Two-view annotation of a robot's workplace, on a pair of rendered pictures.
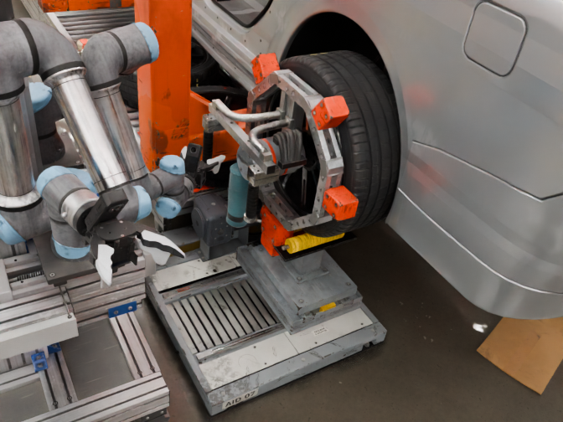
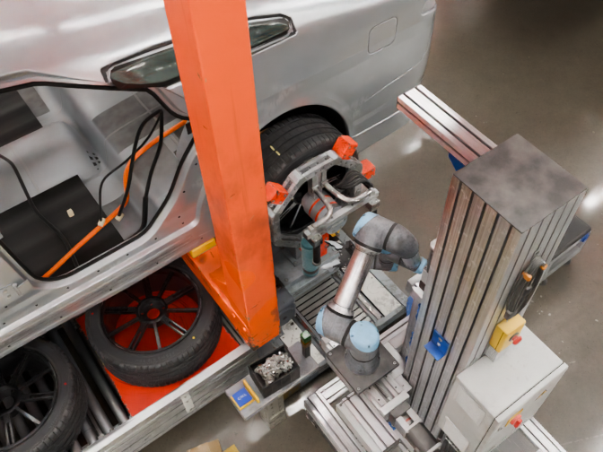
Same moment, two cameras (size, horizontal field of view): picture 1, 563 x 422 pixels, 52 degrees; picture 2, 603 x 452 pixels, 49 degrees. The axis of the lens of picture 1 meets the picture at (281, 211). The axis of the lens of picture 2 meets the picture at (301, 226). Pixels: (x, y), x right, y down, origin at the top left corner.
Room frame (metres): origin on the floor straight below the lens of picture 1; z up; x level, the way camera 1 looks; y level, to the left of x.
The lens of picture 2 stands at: (1.79, 2.01, 3.36)
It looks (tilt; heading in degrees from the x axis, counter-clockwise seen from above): 53 degrees down; 271
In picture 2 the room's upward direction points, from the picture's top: 2 degrees counter-clockwise
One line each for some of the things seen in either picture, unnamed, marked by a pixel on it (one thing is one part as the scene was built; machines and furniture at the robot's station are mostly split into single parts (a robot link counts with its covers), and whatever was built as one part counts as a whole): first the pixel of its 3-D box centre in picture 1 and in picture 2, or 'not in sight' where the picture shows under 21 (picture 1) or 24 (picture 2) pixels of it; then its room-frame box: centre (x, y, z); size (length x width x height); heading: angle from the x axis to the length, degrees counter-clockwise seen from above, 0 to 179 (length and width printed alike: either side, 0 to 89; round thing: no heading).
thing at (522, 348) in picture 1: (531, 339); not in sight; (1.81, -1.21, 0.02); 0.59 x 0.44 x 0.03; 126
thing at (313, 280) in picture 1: (307, 249); (297, 240); (1.84, -0.13, 0.32); 0.40 x 0.30 x 0.28; 36
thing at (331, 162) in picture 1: (288, 153); (315, 201); (1.75, 0.01, 0.85); 0.54 x 0.07 x 0.54; 36
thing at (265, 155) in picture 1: (278, 128); (347, 183); (1.59, 0.05, 1.03); 0.19 x 0.18 x 0.11; 126
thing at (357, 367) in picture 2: (38, 140); (362, 353); (1.57, 0.83, 0.87); 0.15 x 0.15 x 0.10
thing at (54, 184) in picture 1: (64, 193); not in sight; (0.89, 0.44, 1.21); 0.11 x 0.08 x 0.09; 49
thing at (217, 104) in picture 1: (249, 100); (313, 204); (1.75, 0.16, 1.03); 0.19 x 0.18 x 0.11; 126
